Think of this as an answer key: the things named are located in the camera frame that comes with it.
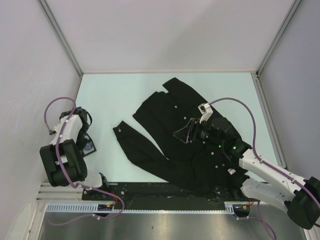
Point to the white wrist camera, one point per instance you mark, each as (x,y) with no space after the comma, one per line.
(57,127)
(206,112)

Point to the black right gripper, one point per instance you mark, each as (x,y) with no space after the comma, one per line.
(190,131)

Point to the aluminium frame rail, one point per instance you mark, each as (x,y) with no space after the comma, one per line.
(59,194)

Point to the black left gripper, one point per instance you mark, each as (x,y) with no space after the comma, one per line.
(80,146)

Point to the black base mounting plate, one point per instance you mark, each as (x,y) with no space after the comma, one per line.
(129,190)

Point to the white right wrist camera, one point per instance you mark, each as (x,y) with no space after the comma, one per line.
(206,112)

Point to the black button-up shirt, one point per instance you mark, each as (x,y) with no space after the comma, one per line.
(197,166)

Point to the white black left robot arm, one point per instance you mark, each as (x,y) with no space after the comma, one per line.
(70,146)

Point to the white slotted cable duct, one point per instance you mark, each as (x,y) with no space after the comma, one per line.
(105,208)

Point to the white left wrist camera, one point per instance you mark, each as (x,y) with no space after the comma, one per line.
(57,127)

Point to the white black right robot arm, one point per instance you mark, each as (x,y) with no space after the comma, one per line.
(291,193)

